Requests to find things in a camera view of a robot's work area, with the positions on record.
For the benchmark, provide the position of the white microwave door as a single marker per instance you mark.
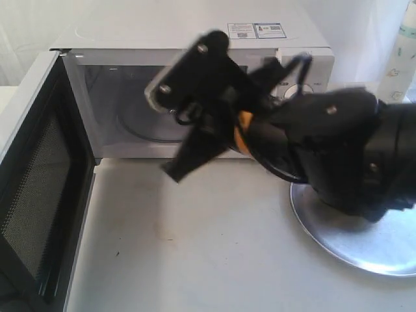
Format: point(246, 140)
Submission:
point(47, 171)

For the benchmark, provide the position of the white printed paper labels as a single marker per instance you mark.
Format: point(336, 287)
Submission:
point(239, 31)

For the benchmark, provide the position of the white microwave oven body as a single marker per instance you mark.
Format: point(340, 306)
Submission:
point(108, 38)

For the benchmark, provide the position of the upper white control knob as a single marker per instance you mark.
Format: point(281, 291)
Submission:
point(295, 89)

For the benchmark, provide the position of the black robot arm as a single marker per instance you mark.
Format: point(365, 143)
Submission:
point(354, 150)

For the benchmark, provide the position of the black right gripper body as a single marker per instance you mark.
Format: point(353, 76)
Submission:
point(206, 89)

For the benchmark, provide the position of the round silver metal plate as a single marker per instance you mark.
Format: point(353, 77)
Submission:
point(386, 247)

